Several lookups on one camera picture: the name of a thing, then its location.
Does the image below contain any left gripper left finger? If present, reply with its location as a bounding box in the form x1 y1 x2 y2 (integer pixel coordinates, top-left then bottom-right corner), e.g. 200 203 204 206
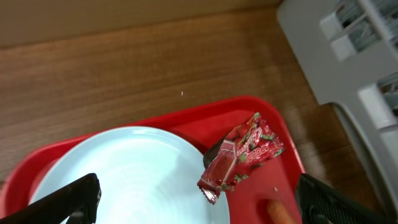
1 173 101 224

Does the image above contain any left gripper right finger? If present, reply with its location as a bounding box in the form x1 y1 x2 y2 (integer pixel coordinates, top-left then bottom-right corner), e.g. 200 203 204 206
295 174 392 224

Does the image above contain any orange carrot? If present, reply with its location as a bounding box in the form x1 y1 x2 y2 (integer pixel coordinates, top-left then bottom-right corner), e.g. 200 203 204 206
266 200 295 224

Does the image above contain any red snack wrapper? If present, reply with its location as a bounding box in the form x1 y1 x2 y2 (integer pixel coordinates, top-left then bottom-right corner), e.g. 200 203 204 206
197 113 285 205

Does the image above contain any grey dishwasher rack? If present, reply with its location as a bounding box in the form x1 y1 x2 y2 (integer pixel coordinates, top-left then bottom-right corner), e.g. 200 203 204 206
278 0 397 217

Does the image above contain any red serving tray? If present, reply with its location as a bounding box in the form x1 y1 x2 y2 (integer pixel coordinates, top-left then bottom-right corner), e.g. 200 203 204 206
1 96 305 223

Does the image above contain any light blue plate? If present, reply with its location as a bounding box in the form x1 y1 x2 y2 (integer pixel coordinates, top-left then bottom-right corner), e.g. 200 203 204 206
31 126 230 223

